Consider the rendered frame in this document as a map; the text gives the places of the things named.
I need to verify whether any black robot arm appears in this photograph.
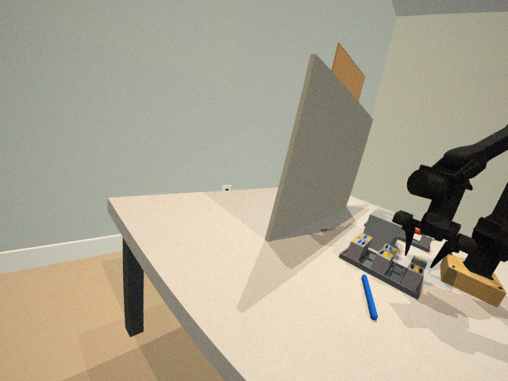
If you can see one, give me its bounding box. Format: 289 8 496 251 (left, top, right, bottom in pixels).
406 125 508 280

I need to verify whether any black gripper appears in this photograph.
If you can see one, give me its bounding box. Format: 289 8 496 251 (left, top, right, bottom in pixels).
392 200 478 268

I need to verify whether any blue rounded rod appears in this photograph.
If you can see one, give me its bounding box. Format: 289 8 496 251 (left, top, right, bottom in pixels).
362 275 378 320

